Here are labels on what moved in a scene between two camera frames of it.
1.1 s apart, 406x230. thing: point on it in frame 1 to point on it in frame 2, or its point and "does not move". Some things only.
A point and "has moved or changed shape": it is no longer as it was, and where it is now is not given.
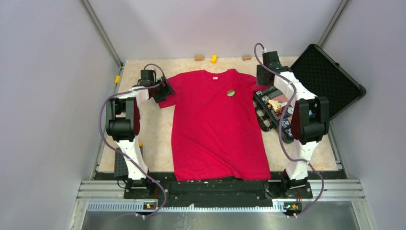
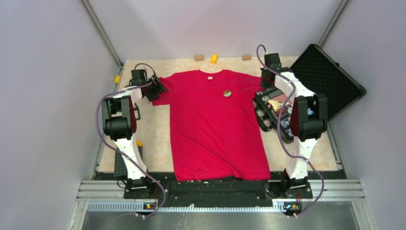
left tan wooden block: (198, 57) does not move
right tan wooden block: (247, 57) does not move
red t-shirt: (216, 134) does not move
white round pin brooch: (231, 93) has moved or changed shape
